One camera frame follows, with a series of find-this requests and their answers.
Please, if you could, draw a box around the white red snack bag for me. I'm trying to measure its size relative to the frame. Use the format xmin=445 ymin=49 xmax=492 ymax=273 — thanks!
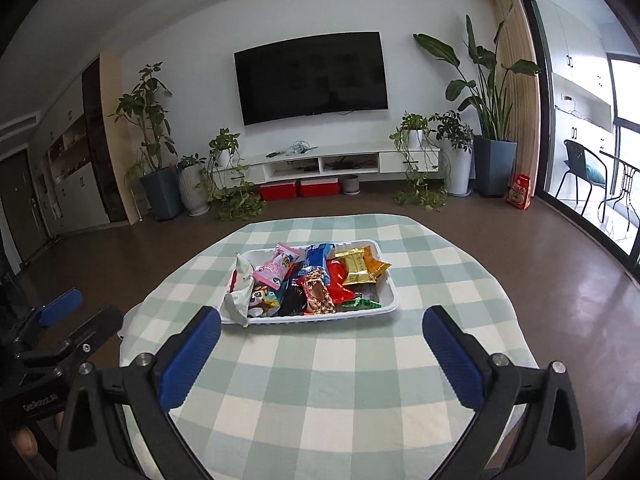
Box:
xmin=220 ymin=255 xmax=255 ymax=327

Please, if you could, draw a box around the pink snack packet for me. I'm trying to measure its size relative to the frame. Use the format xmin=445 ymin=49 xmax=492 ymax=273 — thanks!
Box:
xmin=253 ymin=243 xmax=302 ymax=290

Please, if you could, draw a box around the black snack bag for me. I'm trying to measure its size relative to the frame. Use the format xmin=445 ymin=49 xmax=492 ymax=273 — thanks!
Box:
xmin=277 ymin=285 xmax=307 ymax=316

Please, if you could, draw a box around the red patterned biscuit packet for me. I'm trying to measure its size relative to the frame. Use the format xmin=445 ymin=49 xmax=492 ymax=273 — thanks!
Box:
xmin=296 ymin=271 xmax=336 ymax=315

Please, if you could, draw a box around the green clear snack packet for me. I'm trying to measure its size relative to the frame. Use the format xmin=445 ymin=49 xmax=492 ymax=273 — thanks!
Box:
xmin=338 ymin=297 xmax=382 ymax=312

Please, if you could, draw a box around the dark blue snack packet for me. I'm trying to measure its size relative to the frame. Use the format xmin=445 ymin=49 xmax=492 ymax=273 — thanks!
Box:
xmin=300 ymin=243 xmax=334 ymax=285

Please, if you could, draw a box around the orange snack bar packet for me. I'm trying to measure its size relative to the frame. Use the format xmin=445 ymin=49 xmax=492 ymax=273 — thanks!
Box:
xmin=362 ymin=246 xmax=390 ymax=280

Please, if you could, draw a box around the red foil snack bag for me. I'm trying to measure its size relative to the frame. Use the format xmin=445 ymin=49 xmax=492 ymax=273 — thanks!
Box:
xmin=326 ymin=258 xmax=356 ymax=306

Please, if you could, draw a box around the gold foil snack packet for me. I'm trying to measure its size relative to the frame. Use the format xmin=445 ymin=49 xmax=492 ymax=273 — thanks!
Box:
xmin=335 ymin=248 xmax=375 ymax=286

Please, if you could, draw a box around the blue chips snack bag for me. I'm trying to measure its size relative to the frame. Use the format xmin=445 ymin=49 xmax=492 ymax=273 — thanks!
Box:
xmin=247 ymin=283 xmax=280 ymax=318

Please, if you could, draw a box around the left hand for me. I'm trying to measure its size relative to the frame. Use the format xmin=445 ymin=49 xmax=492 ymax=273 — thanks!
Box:
xmin=10 ymin=417 xmax=60 ymax=479

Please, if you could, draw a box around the green checkered tablecloth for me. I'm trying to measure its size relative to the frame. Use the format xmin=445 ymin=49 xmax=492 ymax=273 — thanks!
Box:
xmin=119 ymin=214 xmax=535 ymax=479

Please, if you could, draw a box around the white plastic tray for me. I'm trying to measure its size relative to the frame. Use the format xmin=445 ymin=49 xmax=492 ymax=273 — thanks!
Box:
xmin=220 ymin=240 xmax=399 ymax=327

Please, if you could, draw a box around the trailing pothos plant left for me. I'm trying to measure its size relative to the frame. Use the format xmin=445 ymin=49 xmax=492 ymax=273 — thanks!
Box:
xmin=202 ymin=128 xmax=264 ymax=221

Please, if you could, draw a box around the trailing pothos plant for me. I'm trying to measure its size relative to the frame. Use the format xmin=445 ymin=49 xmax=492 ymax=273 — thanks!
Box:
xmin=390 ymin=110 xmax=447 ymax=211
xmin=202 ymin=128 xmax=264 ymax=221

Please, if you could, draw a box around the white ribbed pot plant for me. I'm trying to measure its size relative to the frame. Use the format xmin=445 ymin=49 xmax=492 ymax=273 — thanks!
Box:
xmin=177 ymin=153 xmax=209 ymax=217

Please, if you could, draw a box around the red gift bag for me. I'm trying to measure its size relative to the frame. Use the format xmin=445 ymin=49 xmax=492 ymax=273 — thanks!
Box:
xmin=506 ymin=174 xmax=532 ymax=210

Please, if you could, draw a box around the red storage box left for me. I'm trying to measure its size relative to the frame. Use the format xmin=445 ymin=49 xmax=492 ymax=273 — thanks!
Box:
xmin=259 ymin=181 xmax=297 ymax=202

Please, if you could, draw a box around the white TV cabinet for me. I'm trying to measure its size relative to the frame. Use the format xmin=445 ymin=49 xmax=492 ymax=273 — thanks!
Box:
xmin=241 ymin=140 xmax=444 ymax=184

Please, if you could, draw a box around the tall plant dark pot left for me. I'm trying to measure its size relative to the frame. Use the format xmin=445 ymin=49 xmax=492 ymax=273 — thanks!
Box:
xmin=112 ymin=61 xmax=183 ymax=221

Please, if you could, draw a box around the black balcony chair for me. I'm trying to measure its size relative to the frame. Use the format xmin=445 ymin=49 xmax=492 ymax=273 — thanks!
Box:
xmin=554 ymin=140 xmax=608 ymax=221

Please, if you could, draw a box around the white pot plant right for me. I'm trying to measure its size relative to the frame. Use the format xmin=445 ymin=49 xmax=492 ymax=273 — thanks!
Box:
xmin=432 ymin=109 xmax=475 ymax=198

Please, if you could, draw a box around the balcony metal table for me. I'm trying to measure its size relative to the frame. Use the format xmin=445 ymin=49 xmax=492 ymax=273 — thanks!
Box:
xmin=600 ymin=150 xmax=639 ymax=229

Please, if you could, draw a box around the trailing pothos plant right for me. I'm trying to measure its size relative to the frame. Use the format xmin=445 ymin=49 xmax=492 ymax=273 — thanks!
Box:
xmin=390 ymin=110 xmax=447 ymax=211

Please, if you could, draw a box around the dark square planter plant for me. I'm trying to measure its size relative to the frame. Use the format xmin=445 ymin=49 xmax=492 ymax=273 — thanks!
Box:
xmin=413 ymin=18 xmax=541 ymax=198

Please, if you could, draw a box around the beige curtain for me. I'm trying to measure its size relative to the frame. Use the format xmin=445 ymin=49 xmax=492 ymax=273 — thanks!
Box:
xmin=489 ymin=0 xmax=541 ymax=198

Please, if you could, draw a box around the black wall television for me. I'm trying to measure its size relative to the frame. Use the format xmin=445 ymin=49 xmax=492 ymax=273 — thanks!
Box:
xmin=234 ymin=32 xmax=388 ymax=126

